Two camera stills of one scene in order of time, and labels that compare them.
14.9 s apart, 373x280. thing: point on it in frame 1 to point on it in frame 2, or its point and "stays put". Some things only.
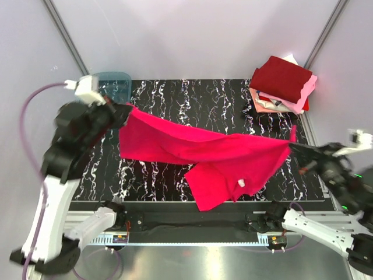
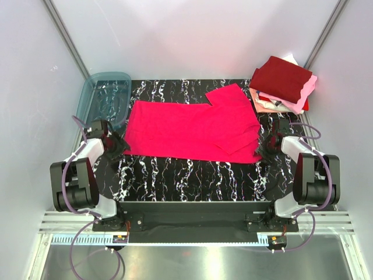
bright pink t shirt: [228, 166] to [227, 130]
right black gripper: [324, 153] to [261, 150]
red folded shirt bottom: [306, 107] stays put
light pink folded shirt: [299, 107] stays put
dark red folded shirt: [280, 77] stays put
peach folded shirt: [260, 109] stays put
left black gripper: [120, 112] to [121, 145]
